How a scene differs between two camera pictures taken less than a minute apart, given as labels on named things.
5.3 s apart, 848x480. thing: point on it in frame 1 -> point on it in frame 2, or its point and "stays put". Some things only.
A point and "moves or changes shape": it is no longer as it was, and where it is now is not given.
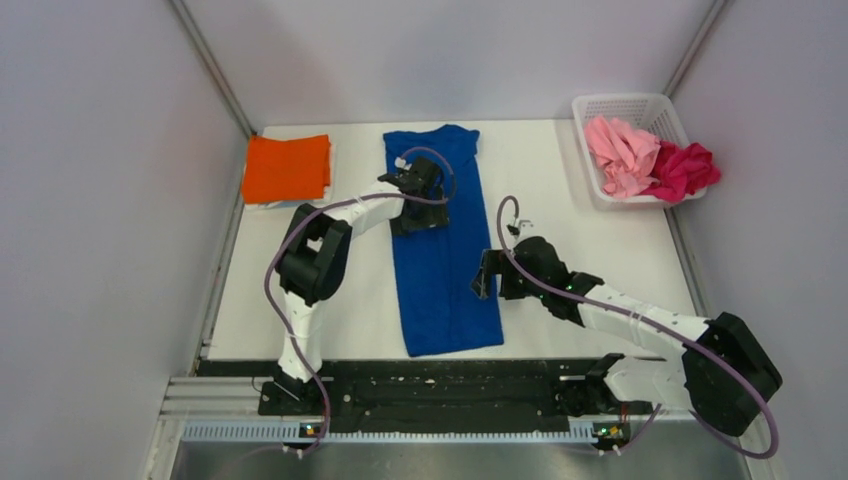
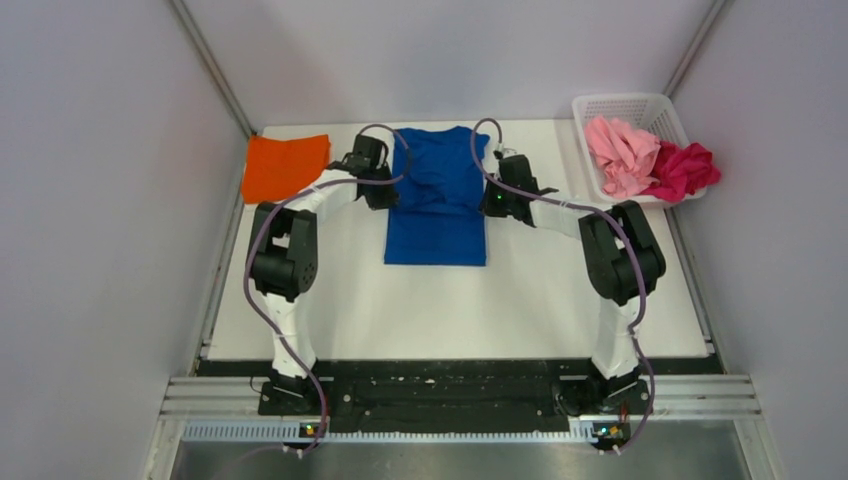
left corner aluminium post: [211, 63] stays put
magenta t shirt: [682, 171] stays put
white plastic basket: [648, 111] stays put
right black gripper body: [513, 286] -> [498, 202]
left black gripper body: [426, 216] -> [380, 196]
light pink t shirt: [623, 155] stays put
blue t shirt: [442, 311] moves or changes shape
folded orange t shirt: [286, 170] stays put
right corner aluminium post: [695, 47] stays put
